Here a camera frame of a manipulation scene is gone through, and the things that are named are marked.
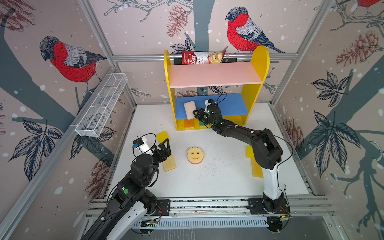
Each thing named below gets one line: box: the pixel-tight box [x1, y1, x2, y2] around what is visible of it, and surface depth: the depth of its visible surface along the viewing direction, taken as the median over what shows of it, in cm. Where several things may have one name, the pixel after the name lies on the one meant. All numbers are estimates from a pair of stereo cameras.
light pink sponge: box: [183, 100, 197, 120], surface depth 94 cm
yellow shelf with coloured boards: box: [164, 46, 270, 131], surface depth 90 cm
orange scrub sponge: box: [184, 118, 194, 129], surface depth 106 cm
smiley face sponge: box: [187, 146, 205, 165], surface depth 92 cm
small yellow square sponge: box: [156, 131, 171, 145], surface depth 106 cm
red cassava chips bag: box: [181, 50, 227, 65], surface depth 87 cm
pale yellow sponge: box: [162, 154, 177, 172], surface depth 90 cm
